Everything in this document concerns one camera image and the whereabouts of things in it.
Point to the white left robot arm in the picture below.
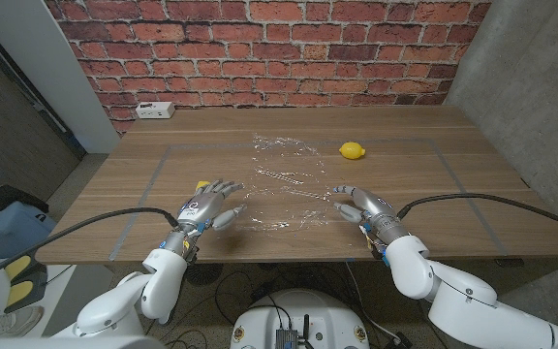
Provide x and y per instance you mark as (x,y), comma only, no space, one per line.
(163,281)

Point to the white sneaker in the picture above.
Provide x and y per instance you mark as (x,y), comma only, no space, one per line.
(12,322)

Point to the grey table leg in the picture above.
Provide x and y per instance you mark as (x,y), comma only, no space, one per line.
(422,295)

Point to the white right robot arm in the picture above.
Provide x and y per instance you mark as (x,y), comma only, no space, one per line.
(468,305)

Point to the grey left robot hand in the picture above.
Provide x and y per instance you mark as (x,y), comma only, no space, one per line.
(201,208)

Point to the small grey electronics box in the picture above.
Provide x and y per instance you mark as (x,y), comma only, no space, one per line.
(286,338)

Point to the dark wood-grain door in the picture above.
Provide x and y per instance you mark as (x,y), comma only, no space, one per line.
(8,136)

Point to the clear plastic wrap sheet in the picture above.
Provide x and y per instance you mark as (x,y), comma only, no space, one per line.
(284,194)

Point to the white robot torso base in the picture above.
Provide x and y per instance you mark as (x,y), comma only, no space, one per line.
(303,310)

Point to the yellow lemon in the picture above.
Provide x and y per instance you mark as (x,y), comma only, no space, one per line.
(352,150)
(202,184)

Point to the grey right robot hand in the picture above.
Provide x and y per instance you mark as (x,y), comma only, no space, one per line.
(373,208)

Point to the black plug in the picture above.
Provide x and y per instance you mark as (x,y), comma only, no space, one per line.
(402,340)

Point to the white power strip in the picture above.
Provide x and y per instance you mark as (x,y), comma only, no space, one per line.
(155,110)

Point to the black round fan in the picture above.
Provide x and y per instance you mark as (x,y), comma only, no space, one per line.
(200,274)

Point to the yellow and black tool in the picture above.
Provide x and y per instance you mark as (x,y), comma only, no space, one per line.
(20,293)

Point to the red brick print backdrop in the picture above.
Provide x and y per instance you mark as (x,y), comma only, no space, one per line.
(269,48)

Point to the white table leg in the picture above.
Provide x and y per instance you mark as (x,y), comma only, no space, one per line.
(175,276)

